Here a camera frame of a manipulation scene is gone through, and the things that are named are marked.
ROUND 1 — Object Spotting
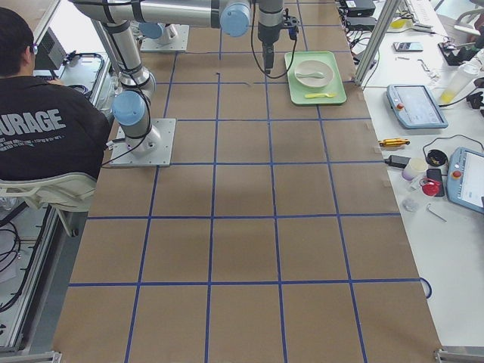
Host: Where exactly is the gold metal cylinder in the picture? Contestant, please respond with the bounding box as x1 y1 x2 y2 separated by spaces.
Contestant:
378 138 411 148

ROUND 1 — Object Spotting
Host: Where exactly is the aluminium frame post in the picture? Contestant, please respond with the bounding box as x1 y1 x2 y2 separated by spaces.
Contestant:
354 0 400 85

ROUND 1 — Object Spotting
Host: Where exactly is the blue teach pendant far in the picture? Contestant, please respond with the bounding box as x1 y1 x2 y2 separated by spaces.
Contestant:
386 84 448 129

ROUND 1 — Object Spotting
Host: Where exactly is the plastic bottle yellow liquid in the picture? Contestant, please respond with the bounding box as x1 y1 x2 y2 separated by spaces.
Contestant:
439 63 480 104

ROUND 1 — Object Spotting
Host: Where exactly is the red round tape dispenser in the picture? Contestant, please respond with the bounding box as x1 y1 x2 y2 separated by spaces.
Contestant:
419 178 442 197

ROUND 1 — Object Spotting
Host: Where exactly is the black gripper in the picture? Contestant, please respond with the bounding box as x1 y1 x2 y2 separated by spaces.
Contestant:
258 22 281 74

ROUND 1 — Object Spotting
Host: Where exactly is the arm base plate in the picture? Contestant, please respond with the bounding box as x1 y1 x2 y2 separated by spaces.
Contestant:
109 119 176 167
138 23 190 53

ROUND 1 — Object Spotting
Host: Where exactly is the yellow plastic fork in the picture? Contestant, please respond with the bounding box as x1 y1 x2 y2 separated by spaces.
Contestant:
304 92 337 99

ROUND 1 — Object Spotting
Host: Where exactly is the light green plastic spoon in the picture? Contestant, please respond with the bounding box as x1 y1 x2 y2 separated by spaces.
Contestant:
295 72 325 79

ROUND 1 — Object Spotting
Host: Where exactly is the white paper cup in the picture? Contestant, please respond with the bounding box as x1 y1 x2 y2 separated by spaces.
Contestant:
402 157 428 181

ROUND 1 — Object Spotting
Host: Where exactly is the blue teach pendant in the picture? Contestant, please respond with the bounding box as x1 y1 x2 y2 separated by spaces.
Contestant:
386 84 448 129
446 147 483 214

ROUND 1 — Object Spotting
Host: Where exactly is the white round plate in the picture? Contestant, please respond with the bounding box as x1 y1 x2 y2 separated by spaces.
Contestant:
294 60 334 88

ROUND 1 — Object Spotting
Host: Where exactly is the person in black jacket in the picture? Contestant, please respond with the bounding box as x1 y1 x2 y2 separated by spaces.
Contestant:
1 8 111 181

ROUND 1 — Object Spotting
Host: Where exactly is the light green plastic tray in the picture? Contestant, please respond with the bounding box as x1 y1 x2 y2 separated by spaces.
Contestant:
284 51 346 105

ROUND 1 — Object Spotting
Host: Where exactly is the blue teach pendant near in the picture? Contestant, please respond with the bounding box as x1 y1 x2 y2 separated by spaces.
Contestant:
446 147 483 214

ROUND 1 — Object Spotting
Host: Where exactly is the white office chair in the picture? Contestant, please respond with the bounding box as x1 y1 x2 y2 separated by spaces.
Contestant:
1 172 97 237

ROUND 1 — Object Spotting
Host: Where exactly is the black smartphone on table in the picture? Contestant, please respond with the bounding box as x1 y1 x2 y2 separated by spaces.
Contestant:
392 42 424 53

